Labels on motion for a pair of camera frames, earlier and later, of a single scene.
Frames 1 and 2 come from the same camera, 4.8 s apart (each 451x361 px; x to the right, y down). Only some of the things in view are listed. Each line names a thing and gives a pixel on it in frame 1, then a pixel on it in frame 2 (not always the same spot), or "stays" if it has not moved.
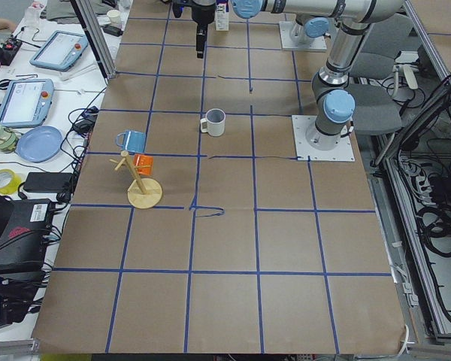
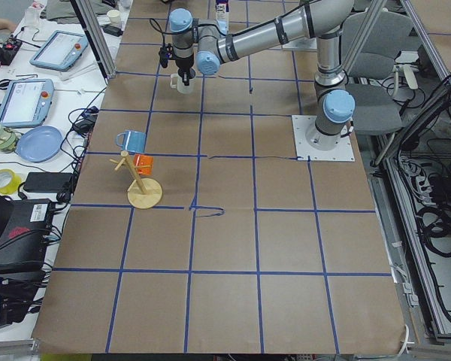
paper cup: x=113 y=15 stays
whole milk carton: x=222 y=15 stays
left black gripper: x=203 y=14 → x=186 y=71
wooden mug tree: x=143 y=193 stays
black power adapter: x=48 y=182 stays
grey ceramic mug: x=214 y=124 → x=177 y=82
